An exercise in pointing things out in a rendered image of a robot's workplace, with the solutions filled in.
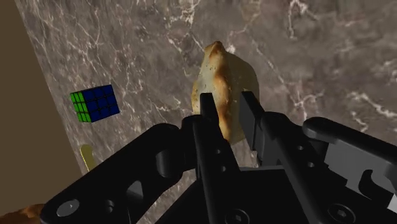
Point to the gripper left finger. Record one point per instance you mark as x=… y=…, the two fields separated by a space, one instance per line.
x=198 y=155

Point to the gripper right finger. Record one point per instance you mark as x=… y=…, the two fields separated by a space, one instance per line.
x=288 y=145

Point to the browned bread loaf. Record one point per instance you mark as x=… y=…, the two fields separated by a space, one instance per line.
x=219 y=86

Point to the yellow flat stick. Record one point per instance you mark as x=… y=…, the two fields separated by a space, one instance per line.
x=87 y=157

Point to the blue and green puzzle cube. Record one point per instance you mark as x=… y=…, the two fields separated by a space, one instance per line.
x=94 y=103

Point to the orange-brown rounded object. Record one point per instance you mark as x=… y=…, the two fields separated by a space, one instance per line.
x=23 y=214

